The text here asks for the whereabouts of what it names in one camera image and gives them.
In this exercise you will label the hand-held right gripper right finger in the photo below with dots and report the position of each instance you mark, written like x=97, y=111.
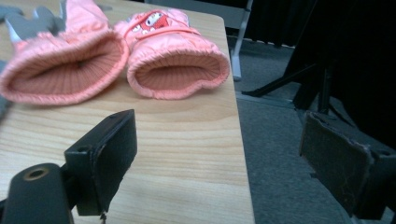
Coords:
x=336, y=161

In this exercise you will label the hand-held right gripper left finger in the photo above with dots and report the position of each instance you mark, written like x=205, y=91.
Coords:
x=109, y=155

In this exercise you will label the pink glove with grey palm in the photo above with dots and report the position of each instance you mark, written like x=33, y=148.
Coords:
x=65, y=46

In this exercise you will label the pink glove with cartoon print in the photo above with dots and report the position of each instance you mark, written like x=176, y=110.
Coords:
x=174, y=46

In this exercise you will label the black tripod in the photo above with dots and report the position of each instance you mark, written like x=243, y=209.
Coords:
x=271, y=85

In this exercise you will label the dark curtain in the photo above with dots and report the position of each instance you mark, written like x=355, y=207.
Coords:
x=361, y=40

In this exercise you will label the white metal stand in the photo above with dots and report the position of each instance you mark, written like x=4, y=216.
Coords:
x=238, y=46

